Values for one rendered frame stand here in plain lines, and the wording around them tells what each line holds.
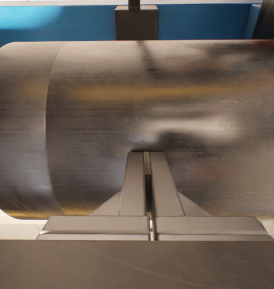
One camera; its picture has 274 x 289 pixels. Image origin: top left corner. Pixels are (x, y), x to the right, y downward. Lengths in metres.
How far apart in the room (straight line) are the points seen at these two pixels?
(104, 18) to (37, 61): 0.42
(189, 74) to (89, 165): 0.11
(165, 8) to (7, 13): 0.39
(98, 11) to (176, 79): 0.45
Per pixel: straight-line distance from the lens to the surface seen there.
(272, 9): 0.54
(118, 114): 0.16
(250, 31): 0.63
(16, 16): 0.68
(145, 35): 0.52
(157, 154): 0.15
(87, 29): 0.62
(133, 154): 0.15
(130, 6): 0.48
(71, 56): 0.21
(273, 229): 0.65
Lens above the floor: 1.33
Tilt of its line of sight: 1 degrees up
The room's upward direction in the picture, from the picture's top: 90 degrees counter-clockwise
